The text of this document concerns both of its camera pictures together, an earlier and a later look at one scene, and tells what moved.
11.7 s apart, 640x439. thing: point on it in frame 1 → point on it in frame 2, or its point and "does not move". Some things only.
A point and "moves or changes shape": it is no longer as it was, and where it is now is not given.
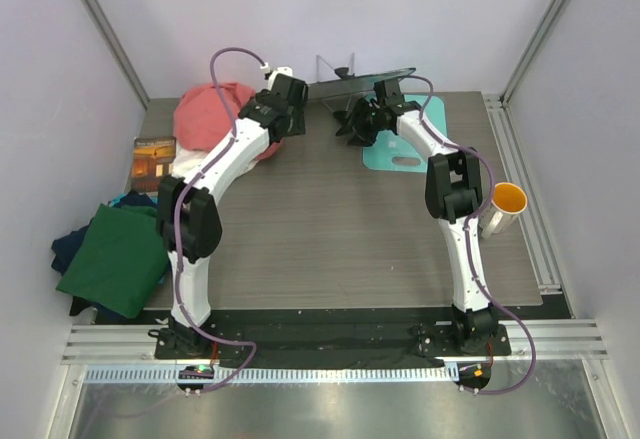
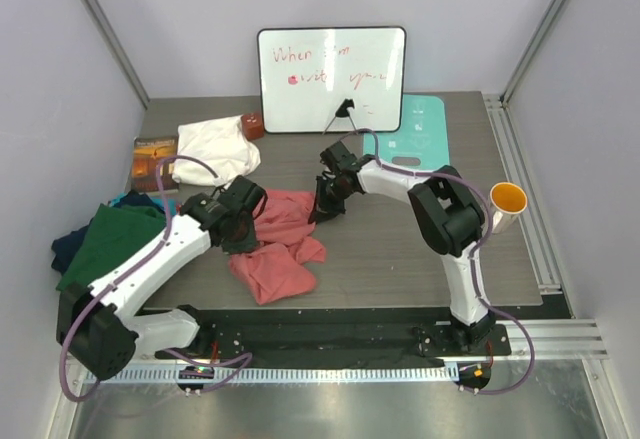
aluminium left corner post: [105, 29] does not move
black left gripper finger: [296, 120] → [263, 204]
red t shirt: [201, 121] → [276, 269]
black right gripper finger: [343, 117] → [317, 215]
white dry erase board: [321, 89] moves or changes shape
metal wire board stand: [351, 73] moves or changes shape
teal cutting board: [390, 152] does not move
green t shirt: [120, 261] does not move
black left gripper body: [260, 99] → [244, 237]
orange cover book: [152, 159] does not move
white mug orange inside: [507, 202] does not move
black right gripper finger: [365, 137] → [334, 209]
